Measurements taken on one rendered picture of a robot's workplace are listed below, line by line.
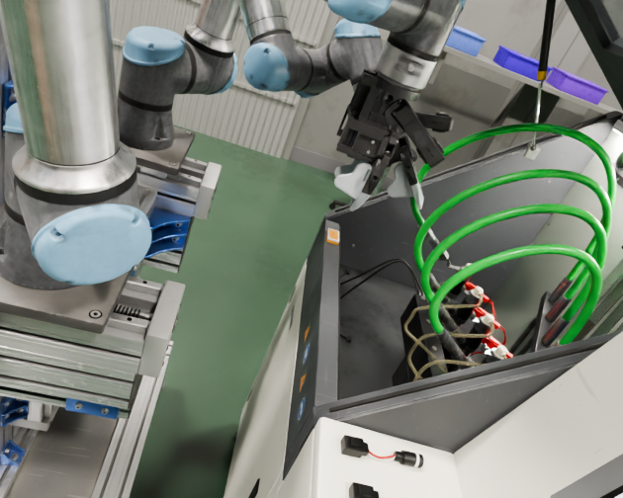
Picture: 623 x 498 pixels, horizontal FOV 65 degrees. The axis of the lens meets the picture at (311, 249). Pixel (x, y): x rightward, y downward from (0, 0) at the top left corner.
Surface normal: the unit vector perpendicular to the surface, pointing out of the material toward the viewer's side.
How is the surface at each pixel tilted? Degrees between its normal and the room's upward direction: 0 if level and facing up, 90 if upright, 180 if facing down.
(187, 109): 90
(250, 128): 90
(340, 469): 0
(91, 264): 97
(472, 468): 76
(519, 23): 90
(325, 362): 0
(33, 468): 0
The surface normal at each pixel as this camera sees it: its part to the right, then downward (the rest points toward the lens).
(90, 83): 0.73, 0.53
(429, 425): -0.05, 0.53
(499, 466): -0.83, -0.49
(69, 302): 0.33, -0.79
